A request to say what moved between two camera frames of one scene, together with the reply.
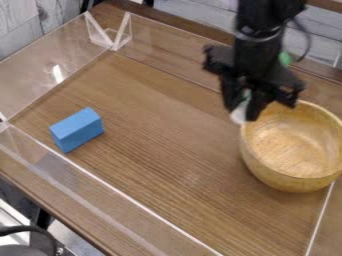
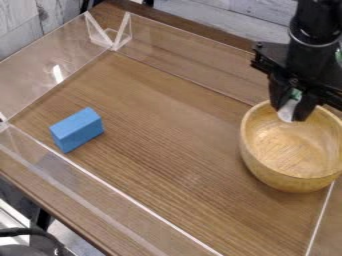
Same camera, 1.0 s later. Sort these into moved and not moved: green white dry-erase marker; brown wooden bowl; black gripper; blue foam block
Moved: green white dry-erase marker; black gripper
Not moved: blue foam block; brown wooden bowl
